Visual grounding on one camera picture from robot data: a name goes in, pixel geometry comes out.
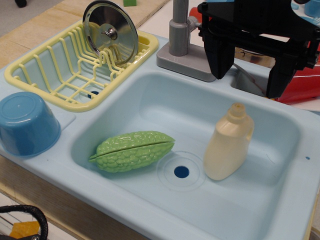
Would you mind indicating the light blue cup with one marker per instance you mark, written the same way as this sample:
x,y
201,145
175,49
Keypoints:
x,y
311,7

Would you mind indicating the red plastic object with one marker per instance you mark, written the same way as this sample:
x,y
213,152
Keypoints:
x,y
302,86

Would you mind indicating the green toy bitter melon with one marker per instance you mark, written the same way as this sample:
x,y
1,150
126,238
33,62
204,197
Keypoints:
x,y
130,151

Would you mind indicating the blue plastic bowl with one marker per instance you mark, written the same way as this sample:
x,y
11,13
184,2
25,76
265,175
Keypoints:
x,y
27,125

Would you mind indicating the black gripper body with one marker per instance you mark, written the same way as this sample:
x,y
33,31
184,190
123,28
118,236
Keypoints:
x,y
267,27

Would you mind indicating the yellow plastic drying rack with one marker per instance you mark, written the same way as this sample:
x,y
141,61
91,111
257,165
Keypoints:
x,y
65,72

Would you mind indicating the grey toy faucet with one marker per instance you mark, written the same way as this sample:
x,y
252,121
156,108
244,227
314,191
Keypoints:
x,y
179,55

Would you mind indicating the shiny metal pot lid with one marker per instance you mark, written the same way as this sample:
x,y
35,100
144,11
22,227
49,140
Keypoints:
x,y
107,25

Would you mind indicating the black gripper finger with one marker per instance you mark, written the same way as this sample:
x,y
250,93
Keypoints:
x,y
220,54
280,75

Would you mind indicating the green block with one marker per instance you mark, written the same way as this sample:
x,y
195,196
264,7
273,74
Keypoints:
x,y
129,3

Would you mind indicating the yellow object bottom left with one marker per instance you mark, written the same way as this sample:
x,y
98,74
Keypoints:
x,y
24,229

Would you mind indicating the cream detergent bottle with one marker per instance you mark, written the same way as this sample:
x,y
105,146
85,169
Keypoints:
x,y
228,147

